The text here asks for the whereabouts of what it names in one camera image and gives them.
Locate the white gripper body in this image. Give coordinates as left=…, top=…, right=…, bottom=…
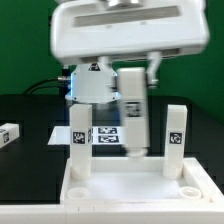
left=50, top=0, right=209, bottom=65

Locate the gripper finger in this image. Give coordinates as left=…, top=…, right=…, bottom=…
left=98, top=56, right=112, bottom=70
left=146, top=51, right=162, bottom=88

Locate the white square desk top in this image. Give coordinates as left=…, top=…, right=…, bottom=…
left=60, top=157, right=224, bottom=205

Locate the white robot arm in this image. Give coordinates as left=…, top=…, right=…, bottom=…
left=50, top=0, right=209, bottom=104

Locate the white flat base tag plate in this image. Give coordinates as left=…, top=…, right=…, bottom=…
left=48, top=126, right=124, bottom=145

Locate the white L-shaped fence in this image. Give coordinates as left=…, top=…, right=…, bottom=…
left=0, top=173, right=224, bottom=224

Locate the black cable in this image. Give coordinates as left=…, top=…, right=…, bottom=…
left=22, top=77, right=68, bottom=96

